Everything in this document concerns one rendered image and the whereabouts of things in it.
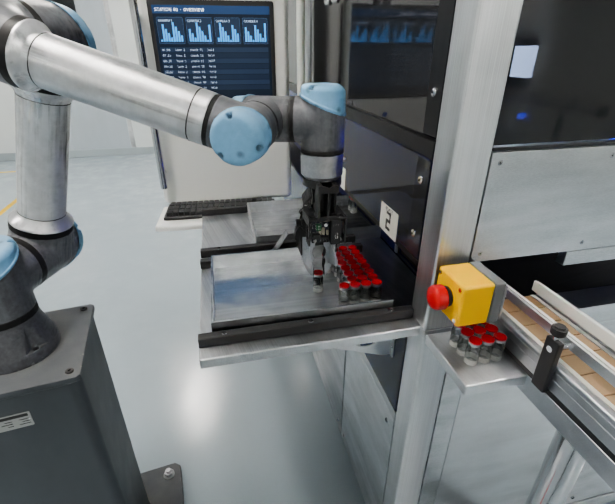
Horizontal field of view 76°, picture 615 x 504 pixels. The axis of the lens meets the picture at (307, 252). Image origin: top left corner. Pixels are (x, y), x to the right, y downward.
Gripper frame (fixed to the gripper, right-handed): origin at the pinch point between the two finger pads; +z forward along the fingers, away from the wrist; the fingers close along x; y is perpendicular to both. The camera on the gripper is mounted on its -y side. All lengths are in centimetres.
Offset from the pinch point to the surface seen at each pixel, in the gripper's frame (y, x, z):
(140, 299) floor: -146, -73, 94
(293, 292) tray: 0.2, -5.2, 5.4
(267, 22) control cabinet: -82, 2, -48
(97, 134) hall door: -535, -181, 65
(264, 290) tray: -1.9, -11.1, 5.4
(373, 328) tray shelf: 14.9, 7.1, 5.6
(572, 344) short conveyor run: 34.4, 29.2, -2.9
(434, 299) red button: 24.6, 12.3, -6.4
